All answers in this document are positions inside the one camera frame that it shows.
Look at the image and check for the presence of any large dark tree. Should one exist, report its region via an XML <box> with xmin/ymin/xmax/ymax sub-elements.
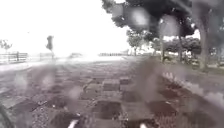
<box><xmin>101</xmin><ymin>0</ymin><xmax>224</xmax><ymax>72</ymax></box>

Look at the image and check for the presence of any grey stone kerb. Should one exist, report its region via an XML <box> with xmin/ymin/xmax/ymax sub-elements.
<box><xmin>159</xmin><ymin>61</ymin><xmax>224</xmax><ymax>108</ymax></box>

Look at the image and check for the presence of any grass strip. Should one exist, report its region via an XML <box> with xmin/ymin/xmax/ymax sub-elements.
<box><xmin>156</xmin><ymin>55</ymin><xmax>224</xmax><ymax>76</ymax></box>

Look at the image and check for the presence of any small slim tree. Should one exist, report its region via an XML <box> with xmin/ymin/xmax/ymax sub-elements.
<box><xmin>45</xmin><ymin>34</ymin><xmax>55</xmax><ymax>60</ymax></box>

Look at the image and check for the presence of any wooden rail fence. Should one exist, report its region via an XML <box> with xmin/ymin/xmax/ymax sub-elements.
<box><xmin>0</xmin><ymin>51</ymin><xmax>30</xmax><ymax>65</ymax></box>

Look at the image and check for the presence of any row of low trees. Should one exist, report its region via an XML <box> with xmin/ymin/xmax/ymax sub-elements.
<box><xmin>150</xmin><ymin>35</ymin><xmax>224</xmax><ymax>61</ymax></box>

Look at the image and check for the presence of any checkered brick paved path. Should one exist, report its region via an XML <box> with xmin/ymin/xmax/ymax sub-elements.
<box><xmin>0</xmin><ymin>55</ymin><xmax>224</xmax><ymax>128</ymax></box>

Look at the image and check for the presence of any tree with thin trunk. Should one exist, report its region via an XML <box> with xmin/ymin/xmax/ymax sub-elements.
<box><xmin>125</xmin><ymin>29</ymin><xmax>145</xmax><ymax>57</ymax></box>

